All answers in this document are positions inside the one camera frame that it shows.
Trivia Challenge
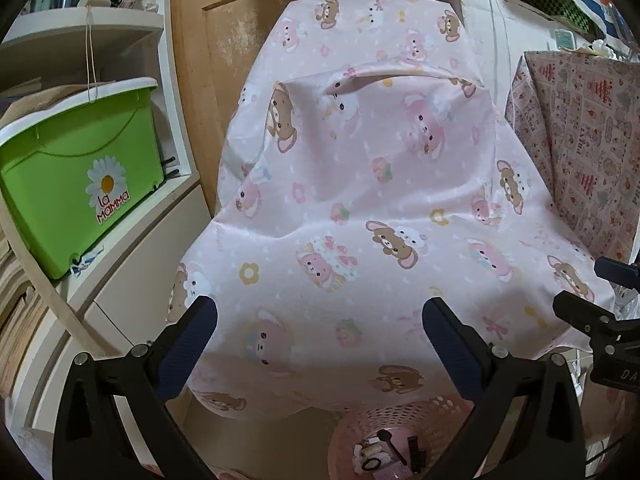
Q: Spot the black plastic spoon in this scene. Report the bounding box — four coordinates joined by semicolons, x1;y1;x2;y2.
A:
376;428;408;466

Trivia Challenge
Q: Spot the beige thread spool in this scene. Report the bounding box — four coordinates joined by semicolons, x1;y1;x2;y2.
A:
358;445;392;472

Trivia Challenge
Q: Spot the strawberry print patchwork blanket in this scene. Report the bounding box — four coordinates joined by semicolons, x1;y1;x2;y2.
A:
506;51;639;262

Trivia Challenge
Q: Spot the green plastic storage box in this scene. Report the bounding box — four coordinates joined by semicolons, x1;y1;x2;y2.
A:
1;77;164;280

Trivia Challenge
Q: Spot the pink bear print sheet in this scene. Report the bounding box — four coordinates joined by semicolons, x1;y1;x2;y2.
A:
172;0;614;419

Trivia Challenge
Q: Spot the white shelf unit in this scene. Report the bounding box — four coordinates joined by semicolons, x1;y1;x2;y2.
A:
1;0;209;462

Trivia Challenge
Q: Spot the wooden door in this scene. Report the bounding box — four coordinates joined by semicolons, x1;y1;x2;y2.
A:
170;0;293;209

